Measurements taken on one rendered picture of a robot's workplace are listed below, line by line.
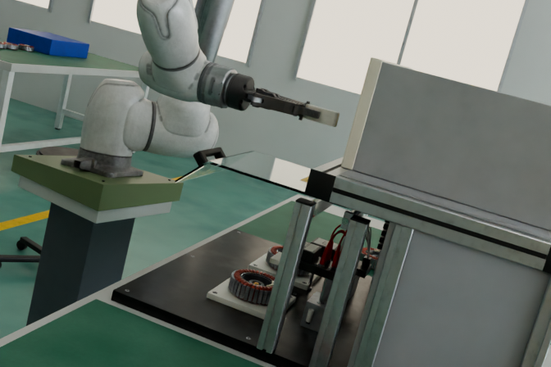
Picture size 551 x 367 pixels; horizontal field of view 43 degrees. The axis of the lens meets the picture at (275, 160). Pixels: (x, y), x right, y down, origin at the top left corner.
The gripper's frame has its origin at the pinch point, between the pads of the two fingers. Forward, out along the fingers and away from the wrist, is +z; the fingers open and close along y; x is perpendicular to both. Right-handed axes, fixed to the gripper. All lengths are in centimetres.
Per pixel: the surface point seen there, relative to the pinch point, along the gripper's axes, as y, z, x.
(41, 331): 44, -26, -43
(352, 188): 25.3, 14.6, -7.6
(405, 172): 14.0, 21.0, -4.2
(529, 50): -469, 39, 50
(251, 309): 11.1, -1.0, -40.0
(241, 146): -467, -181, -96
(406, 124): 14.0, 18.8, 3.9
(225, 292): 7.7, -8.3, -39.9
